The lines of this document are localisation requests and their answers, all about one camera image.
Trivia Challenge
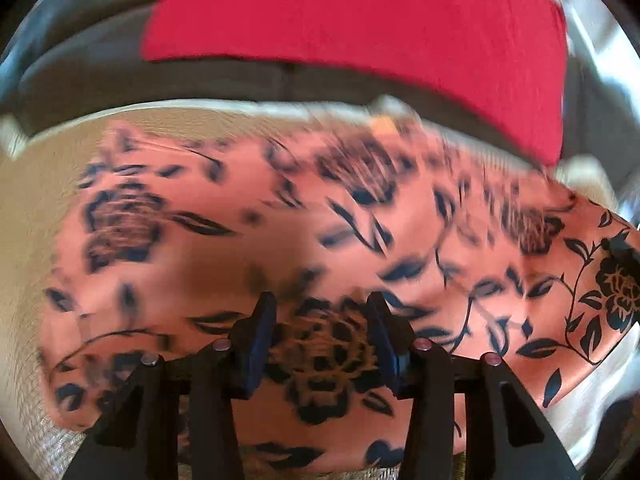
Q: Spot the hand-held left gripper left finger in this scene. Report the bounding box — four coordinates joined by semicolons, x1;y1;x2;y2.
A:
65;290;278;480

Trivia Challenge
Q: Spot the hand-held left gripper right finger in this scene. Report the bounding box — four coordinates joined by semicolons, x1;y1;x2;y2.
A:
365;290;581;480

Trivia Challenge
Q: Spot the pink floral blouse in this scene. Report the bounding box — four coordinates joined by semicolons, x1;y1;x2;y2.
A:
37;115;640;471

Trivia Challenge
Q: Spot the woven mat with beige border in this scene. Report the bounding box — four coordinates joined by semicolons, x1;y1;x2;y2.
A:
0;99;640;480

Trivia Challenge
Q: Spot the red cloth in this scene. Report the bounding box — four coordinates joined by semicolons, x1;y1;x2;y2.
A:
140;0;569;167

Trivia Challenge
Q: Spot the dark brown leather sofa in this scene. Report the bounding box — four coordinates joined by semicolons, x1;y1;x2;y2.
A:
0;0;640;191

